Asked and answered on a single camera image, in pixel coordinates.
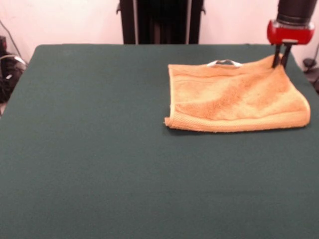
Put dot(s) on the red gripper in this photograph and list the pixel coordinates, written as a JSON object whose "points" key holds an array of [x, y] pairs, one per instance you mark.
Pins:
{"points": [[290, 35]]}

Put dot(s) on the tan terry towel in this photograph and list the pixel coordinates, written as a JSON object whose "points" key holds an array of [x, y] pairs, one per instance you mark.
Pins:
{"points": [[236, 99]]}

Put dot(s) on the grey office chair base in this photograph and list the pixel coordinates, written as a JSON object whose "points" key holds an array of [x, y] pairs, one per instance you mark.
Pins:
{"points": [[310, 62]]}

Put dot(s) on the dark green table cloth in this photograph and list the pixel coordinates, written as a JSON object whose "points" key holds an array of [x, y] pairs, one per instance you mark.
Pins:
{"points": [[74, 149]]}

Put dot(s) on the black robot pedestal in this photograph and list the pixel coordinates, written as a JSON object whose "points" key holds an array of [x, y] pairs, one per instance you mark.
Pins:
{"points": [[162, 22]]}

